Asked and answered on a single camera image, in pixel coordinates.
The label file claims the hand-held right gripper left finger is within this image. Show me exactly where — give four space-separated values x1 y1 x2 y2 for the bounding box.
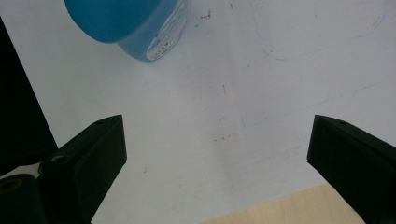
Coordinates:
36 114 128 224

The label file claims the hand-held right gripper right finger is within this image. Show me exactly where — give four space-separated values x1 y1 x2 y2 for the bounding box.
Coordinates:
306 114 396 224

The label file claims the blue bottle with white cap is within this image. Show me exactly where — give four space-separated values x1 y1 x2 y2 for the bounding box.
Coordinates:
64 0 191 63

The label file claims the white table sheet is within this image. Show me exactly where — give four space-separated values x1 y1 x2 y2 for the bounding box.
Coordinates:
0 0 396 224

